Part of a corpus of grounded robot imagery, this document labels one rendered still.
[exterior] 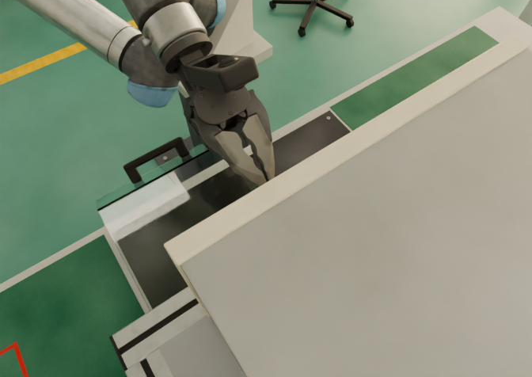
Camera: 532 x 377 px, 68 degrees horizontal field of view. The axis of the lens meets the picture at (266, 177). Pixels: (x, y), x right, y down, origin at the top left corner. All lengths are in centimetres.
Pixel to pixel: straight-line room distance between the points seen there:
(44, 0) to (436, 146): 64
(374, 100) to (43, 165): 159
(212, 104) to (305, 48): 196
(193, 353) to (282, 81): 188
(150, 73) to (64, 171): 149
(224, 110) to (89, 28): 31
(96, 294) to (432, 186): 77
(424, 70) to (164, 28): 94
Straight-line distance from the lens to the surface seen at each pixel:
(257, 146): 50
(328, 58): 240
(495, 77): 49
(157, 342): 53
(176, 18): 54
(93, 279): 98
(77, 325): 97
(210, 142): 49
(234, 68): 44
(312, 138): 106
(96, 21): 74
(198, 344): 52
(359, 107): 117
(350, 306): 32
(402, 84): 127
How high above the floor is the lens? 162
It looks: 60 degrees down
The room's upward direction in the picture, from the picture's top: straight up
